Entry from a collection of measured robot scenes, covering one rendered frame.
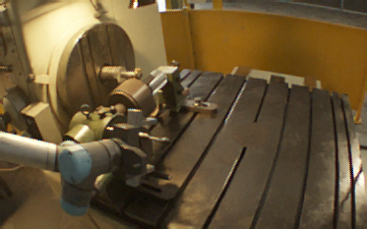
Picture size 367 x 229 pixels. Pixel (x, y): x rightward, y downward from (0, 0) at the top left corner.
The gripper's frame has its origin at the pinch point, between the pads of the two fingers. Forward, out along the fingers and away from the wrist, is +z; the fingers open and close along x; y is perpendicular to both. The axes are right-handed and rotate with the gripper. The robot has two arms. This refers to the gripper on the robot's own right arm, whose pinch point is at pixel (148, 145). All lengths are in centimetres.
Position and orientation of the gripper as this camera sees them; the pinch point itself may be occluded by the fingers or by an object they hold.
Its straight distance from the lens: 73.9
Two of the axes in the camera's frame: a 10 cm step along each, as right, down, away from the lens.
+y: -9.0, -1.4, 4.2
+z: 4.3, -0.5, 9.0
